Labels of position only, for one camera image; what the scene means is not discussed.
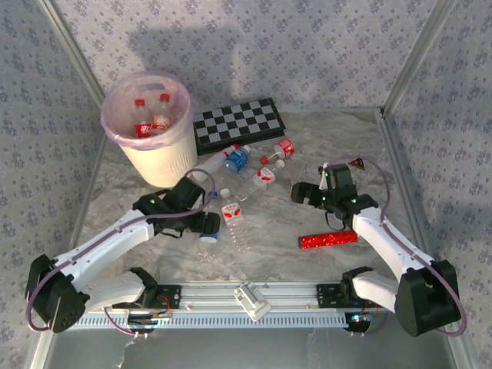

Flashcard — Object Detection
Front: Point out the blue label cola bottle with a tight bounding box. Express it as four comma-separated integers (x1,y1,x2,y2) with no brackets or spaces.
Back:
198,190,222,244

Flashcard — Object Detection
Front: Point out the clear bottle red white label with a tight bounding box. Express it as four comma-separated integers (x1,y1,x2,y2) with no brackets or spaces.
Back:
234,159,286,203
221,187,251,254

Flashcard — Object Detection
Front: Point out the white ribbed waste bin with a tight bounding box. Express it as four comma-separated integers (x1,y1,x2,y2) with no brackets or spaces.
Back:
115,111,198,188

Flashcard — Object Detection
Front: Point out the milky white bottle red cap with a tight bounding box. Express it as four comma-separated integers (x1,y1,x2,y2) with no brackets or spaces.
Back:
191,144,240,182

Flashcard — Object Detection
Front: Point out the white trash bin with liner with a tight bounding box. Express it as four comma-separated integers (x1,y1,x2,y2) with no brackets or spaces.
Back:
99,71,198,147

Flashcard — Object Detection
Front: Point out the red glitter tube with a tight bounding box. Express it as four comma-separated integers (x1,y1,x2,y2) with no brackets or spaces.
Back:
298,229,359,251

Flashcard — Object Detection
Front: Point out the black grey chessboard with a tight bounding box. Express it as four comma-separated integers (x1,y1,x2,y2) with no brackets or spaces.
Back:
191,97,288,157

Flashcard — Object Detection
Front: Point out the black controller board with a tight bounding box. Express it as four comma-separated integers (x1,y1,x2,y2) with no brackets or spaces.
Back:
126,311,173,334
343,311,377,334

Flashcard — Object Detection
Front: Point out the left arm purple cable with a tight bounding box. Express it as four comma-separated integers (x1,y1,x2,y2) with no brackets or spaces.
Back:
25,168,216,339

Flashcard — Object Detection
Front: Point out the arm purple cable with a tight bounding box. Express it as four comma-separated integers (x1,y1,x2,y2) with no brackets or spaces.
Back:
25,168,216,339
324,155,468,338

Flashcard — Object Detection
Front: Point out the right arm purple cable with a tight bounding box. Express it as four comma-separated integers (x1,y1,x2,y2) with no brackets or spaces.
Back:
324,155,468,338

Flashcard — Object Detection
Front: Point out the aluminium floor rail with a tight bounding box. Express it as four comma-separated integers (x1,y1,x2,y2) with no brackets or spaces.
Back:
377,108,437,266
286,108,382,115

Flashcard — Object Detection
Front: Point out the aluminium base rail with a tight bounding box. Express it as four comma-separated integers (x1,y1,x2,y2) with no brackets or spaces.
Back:
111,281,385,311

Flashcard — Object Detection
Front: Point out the white plastic bracket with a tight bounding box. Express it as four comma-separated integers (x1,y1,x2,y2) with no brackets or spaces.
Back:
233,281,272,322

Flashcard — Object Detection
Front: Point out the white slotted cable duct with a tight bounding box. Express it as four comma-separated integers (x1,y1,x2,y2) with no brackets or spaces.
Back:
76,309,385,330

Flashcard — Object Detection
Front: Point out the aluminium frame post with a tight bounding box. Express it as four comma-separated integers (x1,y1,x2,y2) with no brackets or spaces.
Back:
380,0,459,116
37,0,108,112

